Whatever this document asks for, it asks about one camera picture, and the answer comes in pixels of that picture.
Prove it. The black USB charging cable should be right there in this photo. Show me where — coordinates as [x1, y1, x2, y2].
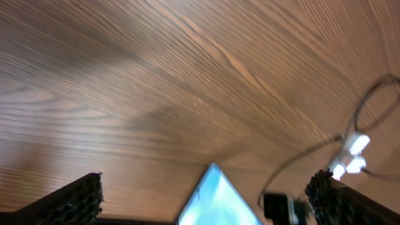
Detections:
[257, 73, 400, 209]

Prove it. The white power strip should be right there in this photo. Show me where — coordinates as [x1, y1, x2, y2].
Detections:
[327, 132, 371, 181]

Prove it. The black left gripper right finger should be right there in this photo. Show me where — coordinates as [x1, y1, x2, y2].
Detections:
[305, 170, 399, 225]

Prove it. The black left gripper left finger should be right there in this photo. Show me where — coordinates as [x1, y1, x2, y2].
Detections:
[1, 172, 103, 225]

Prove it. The Samsung Galaxy smartphone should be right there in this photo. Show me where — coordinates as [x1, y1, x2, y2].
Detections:
[176, 162, 262, 225]

